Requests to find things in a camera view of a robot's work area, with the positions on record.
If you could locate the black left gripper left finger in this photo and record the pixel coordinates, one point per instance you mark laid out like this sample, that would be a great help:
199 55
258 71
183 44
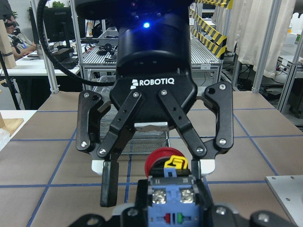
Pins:
125 215

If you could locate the silver wire mesh shelf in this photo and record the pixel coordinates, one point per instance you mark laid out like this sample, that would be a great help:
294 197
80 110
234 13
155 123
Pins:
128 140

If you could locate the red emergency stop button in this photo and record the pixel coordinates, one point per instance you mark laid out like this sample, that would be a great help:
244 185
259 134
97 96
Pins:
172 200

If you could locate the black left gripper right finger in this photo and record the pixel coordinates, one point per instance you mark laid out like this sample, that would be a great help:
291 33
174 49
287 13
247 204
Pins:
212 215

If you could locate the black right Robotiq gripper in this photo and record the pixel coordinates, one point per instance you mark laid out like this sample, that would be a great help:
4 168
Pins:
154 84

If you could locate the seated person with headset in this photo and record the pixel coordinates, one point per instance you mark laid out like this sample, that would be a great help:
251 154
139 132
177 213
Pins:
21 46

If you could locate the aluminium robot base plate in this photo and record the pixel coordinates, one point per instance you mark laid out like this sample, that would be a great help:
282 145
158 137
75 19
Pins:
288 190

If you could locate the black computer monitor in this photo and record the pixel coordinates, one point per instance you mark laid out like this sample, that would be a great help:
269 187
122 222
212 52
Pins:
59 25

